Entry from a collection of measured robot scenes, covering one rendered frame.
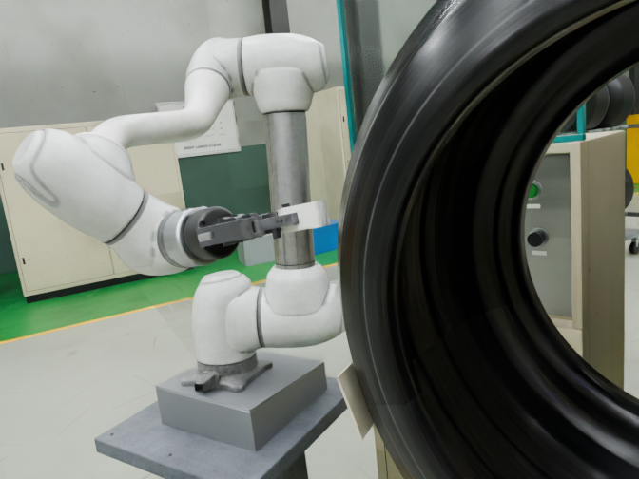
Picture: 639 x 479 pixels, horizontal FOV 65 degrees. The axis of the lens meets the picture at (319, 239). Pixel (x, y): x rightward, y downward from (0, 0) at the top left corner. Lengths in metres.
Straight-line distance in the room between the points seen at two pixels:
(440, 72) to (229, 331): 1.01
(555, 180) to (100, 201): 0.85
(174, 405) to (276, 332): 0.32
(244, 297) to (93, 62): 7.28
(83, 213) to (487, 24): 0.59
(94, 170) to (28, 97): 7.50
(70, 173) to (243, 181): 7.96
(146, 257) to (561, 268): 0.82
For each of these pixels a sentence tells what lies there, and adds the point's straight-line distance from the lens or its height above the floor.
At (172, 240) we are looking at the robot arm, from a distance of 0.75.
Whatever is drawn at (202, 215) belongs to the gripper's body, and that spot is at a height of 1.24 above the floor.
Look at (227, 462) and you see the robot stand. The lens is 1.24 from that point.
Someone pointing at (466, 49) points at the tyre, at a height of 1.37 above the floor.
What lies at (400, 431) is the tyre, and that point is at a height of 1.08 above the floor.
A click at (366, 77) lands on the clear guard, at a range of 1.30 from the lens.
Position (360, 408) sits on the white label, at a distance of 0.49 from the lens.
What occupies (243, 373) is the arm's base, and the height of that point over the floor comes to 0.78.
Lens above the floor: 1.32
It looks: 11 degrees down
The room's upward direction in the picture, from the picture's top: 6 degrees counter-clockwise
